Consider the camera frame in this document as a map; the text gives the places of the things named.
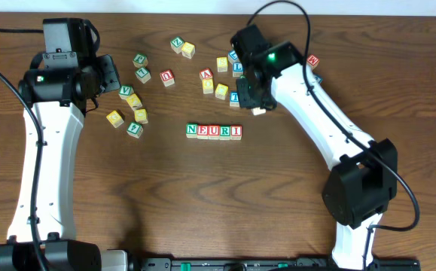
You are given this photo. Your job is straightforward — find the blue P block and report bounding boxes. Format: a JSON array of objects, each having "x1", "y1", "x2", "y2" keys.
[{"x1": 252, "y1": 107, "x2": 267, "y2": 116}]

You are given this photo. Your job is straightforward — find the red I block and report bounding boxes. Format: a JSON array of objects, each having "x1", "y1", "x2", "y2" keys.
[{"x1": 230, "y1": 125, "x2": 242, "y2": 140}]

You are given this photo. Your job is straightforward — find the green R block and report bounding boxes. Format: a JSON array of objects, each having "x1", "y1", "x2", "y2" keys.
[{"x1": 219, "y1": 126, "x2": 230, "y2": 140}]

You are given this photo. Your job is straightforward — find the red u block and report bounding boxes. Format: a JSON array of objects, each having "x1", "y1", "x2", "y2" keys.
[
  {"x1": 160, "y1": 69, "x2": 175, "y2": 87},
  {"x1": 208, "y1": 125, "x2": 221, "y2": 140}
]

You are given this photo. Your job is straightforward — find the red E block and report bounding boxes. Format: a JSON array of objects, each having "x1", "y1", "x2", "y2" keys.
[{"x1": 197, "y1": 125, "x2": 209, "y2": 139}]

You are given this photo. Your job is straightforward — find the green N block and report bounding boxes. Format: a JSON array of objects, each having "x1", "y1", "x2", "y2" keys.
[{"x1": 185, "y1": 123, "x2": 198, "y2": 138}]

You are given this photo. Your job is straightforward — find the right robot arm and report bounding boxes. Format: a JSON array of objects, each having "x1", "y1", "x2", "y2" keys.
[{"x1": 230, "y1": 25, "x2": 398, "y2": 269}]

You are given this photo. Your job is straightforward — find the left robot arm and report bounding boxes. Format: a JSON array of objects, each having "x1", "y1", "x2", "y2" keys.
[{"x1": 0, "y1": 18, "x2": 130, "y2": 270}]

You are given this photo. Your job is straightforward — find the blue T block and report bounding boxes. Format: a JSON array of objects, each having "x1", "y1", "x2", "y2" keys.
[{"x1": 230, "y1": 92, "x2": 239, "y2": 107}]

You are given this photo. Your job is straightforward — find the green V block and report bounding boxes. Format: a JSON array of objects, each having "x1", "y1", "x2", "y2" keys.
[{"x1": 118, "y1": 85, "x2": 134, "y2": 99}]

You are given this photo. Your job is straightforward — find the blue L block lower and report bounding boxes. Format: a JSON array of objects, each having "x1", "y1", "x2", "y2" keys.
[{"x1": 232, "y1": 62, "x2": 244, "y2": 78}]

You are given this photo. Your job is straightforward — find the blue l block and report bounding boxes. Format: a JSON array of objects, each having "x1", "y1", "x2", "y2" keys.
[
  {"x1": 232, "y1": 62, "x2": 244, "y2": 78},
  {"x1": 227, "y1": 50, "x2": 239, "y2": 64}
]

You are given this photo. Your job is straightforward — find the yellow C block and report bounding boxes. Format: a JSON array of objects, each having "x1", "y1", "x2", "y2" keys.
[{"x1": 215, "y1": 84, "x2": 229, "y2": 100}]

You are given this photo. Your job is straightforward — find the yellow K block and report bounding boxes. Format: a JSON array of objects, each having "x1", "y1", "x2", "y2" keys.
[{"x1": 126, "y1": 93, "x2": 142, "y2": 111}]

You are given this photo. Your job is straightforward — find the green 7 block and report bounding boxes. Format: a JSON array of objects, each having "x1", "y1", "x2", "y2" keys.
[{"x1": 135, "y1": 67, "x2": 151, "y2": 84}]

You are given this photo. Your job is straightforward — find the green J block left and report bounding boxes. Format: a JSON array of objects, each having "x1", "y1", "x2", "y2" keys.
[{"x1": 133, "y1": 53, "x2": 148, "y2": 69}]

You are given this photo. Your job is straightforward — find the yellow G block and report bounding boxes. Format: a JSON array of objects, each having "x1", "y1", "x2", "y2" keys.
[{"x1": 106, "y1": 110, "x2": 124, "y2": 128}]

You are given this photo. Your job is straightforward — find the yellow S block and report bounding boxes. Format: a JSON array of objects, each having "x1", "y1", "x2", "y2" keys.
[{"x1": 216, "y1": 57, "x2": 228, "y2": 72}]

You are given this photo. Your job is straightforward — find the yellow O block centre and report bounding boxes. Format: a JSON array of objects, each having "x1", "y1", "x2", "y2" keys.
[{"x1": 202, "y1": 78, "x2": 214, "y2": 94}]

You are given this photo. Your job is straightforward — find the yellow o block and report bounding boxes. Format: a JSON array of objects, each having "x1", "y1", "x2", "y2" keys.
[
  {"x1": 134, "y1": 108, "x2": 148, "y2": 123},
  {"x1": 202, "y1": 78, "x2": 214, "y2": 94}
]

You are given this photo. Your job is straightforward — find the blue L block upper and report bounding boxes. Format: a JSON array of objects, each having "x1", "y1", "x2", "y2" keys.
[{"x1": 227, "y1": 50, "x2": 239, "y2": 64}]

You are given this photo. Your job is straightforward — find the yellow O block left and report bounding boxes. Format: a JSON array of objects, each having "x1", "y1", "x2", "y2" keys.
[{"x1": 134, "y1": 108, "x2": 148, "y2": 123}]

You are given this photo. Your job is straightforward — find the red A block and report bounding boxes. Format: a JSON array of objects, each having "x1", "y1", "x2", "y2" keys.
[{"x1": 199, "y1": 68, "x2": 213, "y2": 81}]

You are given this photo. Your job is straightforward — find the green 4 block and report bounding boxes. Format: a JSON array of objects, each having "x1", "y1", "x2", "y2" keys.
[{"x1": 127, "y1": 122, "x2": 143, "y2": 139}]

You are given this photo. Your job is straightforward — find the red M block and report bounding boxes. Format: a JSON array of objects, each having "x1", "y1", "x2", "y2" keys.
[{"x1": 306, "y1": 54, "x2": 320, "y2": 70}]

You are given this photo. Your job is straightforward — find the yellow block beside Z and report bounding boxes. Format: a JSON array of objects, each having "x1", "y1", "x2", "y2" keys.
[{"x1": 181, "y1": 42, "x2": 196, "y2": 59}]

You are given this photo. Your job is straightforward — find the green Z block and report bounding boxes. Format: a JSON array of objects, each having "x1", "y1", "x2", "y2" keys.
[{"x1": 170, "y1": 36, "x2": 184, "y2": 53}]

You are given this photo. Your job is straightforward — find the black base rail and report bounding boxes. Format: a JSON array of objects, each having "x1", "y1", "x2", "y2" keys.
[{"x1": 100, "y1": 257, "x2": 422, "y2": 271}]

